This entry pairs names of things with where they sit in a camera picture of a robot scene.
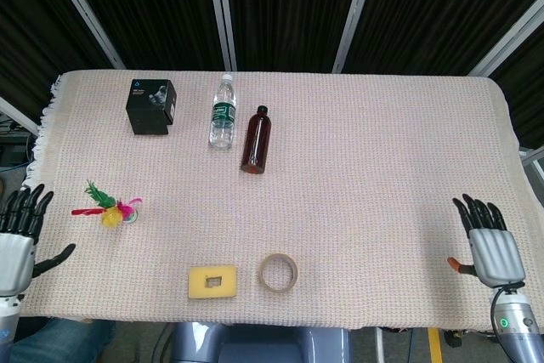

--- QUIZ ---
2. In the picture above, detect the yellow sponge with rectangular hole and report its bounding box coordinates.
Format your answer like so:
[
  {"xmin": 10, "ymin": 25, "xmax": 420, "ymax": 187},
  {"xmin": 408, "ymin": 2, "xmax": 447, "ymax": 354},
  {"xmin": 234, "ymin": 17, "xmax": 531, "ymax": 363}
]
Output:
[{"xmin": 187, "ymin": 264, "xmax": 238, "ymax": 299}]

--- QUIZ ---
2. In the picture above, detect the black cardboard box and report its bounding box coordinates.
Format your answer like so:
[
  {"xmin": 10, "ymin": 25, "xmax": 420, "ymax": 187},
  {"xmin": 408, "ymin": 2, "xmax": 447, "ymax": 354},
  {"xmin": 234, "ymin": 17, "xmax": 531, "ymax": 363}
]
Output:
[{"xmin": 125, "ymin": 77, "xmax": 178, "ymax": 136}]

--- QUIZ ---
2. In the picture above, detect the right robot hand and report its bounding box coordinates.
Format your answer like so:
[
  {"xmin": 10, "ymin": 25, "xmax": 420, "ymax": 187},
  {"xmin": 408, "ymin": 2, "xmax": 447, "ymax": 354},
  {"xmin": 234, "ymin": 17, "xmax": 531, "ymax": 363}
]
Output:
[{"xmin": 446, "ymin": 193, "xmax": 526, "ymax": 288}]

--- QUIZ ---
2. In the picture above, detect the colourful feather shuttlecock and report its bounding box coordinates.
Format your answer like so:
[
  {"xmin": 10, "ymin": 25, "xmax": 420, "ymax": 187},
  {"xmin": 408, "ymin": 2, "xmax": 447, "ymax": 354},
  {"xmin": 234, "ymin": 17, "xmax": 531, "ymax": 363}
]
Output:
[{"xmin": 71, "ymin": 179, "xmax": 144, "ymax": 230}]

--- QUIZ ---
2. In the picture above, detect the beige woven tablecloth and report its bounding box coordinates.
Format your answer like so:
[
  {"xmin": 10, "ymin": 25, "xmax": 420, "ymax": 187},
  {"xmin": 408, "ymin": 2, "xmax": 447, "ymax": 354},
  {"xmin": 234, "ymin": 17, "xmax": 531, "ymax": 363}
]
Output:
[{"xmin": 12, "ymin": 69, "xmax": 537, "ymax": 332}]

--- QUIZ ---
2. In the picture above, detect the brown amber bottle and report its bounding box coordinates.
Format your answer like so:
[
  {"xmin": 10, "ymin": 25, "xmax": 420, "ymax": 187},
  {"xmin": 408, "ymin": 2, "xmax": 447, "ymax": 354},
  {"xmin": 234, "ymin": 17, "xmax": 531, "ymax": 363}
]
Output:
[{"xmin": 240, "ymin": 105, "xmax": 272, "ymax": 175}]

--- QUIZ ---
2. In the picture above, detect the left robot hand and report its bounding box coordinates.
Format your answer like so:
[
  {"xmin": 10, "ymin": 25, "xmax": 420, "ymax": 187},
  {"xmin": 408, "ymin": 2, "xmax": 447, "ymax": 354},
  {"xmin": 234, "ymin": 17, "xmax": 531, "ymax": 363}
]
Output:
[{"xmin": 0, "ymin": 183, "xmax": 77, "ymax": 297}]

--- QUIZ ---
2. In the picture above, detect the white aluminium frame post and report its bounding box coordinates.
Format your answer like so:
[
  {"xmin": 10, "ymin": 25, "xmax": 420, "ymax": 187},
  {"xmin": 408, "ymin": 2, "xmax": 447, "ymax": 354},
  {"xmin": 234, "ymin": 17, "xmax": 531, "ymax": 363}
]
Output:
[
  {"xmin": 468, "ymin": 4, "xmax": 544, "ymax": 78},
  {"xmin": 204, "ymin": 0, "xmax": 238, "ymax": 71},
  {"xmin": 0, "ymin": 95, "xmax": 41, "ymax": 136},
  {"xmin": 331, "ymin": 0, "xmax": 381, "ymax": 74},
  {"xmin": 42, "ymin": 0, "xmax": 127, "ymax": 70}
]

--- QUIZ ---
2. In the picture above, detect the blue jeans leg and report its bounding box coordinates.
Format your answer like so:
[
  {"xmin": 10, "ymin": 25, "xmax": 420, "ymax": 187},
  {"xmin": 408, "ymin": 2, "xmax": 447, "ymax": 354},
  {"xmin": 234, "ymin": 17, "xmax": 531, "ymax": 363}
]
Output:
[{"xmin": 8, "ymin": 316, "xmax": 116, "ymax": 363}]

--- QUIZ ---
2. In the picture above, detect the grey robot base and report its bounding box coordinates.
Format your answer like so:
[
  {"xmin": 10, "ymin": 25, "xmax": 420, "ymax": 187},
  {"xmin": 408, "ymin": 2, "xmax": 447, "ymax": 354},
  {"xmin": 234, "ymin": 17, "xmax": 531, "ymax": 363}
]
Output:
[{"xmin": 167, "ymin": 320, "xmax": 354, "ymax": 363}]

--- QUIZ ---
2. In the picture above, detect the clear plastic water bottle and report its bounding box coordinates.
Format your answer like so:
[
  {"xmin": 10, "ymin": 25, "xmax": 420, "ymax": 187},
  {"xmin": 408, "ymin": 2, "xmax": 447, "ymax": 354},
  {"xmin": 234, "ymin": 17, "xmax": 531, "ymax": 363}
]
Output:
[{"xmin": 207, "ymin": 73, "xmax": 237, "ymax": 151}]

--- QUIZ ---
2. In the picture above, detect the brown tape roll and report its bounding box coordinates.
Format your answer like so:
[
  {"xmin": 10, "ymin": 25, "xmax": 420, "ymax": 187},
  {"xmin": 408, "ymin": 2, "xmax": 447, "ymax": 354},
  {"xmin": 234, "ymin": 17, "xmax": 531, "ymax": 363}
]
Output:
[{"xmin": 259, "ymin": 252, "xmax": 299, "ymax": 294}]

